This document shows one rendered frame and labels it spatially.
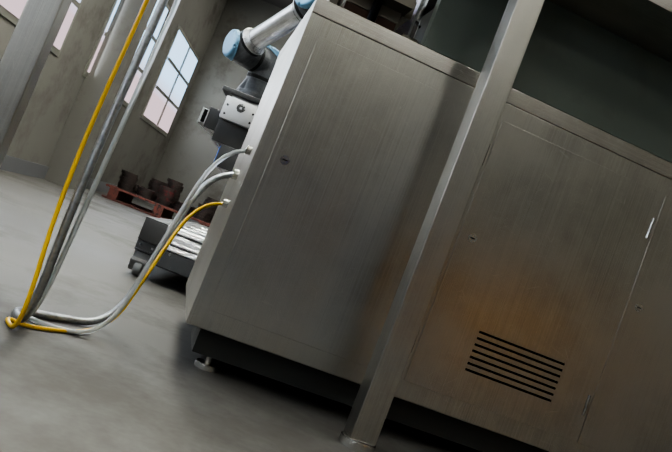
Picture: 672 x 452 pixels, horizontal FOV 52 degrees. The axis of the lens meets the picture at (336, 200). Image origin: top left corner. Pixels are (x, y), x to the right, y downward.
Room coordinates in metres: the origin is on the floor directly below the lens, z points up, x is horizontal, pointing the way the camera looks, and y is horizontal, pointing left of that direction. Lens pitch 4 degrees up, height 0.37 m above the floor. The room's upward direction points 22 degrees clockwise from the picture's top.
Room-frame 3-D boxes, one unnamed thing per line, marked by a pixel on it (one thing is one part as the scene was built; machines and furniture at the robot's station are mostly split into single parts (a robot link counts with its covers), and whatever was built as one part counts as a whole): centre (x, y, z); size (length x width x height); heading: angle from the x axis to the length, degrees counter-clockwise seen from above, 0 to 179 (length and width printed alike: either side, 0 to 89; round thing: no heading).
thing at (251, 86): (2.85, 0.48, 0.87); 0.15 x 0.15 x 0.10
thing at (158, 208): (7.67, 1.71, 0.22); 1.21 x 0.84 x 0.43; 92
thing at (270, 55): (2.84, 0.48, 0.98); 0.13 x 0.12 x 0.14; 133
